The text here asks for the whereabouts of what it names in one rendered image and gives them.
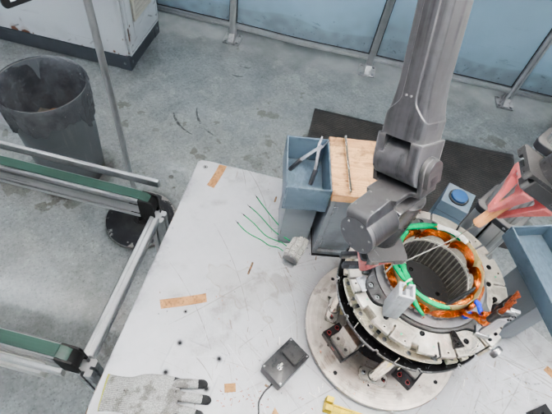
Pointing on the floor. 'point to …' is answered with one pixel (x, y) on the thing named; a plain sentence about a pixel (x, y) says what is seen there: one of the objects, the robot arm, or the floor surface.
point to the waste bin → (66, 139)
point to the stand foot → (126, 227)
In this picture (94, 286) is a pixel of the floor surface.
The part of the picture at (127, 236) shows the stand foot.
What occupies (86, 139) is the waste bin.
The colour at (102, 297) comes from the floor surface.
